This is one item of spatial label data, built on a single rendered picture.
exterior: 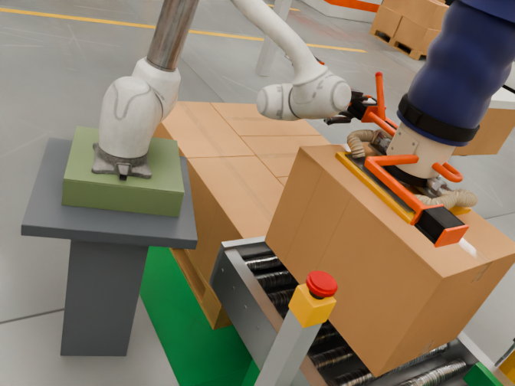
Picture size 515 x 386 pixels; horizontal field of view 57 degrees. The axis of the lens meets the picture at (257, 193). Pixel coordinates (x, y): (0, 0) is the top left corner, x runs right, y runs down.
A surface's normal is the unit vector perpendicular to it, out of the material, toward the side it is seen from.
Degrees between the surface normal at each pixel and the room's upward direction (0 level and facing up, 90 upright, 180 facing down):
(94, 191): 90
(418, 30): 90
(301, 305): 90
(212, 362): 0
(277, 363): 90
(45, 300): 0
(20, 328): 0
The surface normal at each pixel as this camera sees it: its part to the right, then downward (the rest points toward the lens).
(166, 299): 0.28, -0.80
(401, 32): -0.82, 0.09
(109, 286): 0.19, 0.58
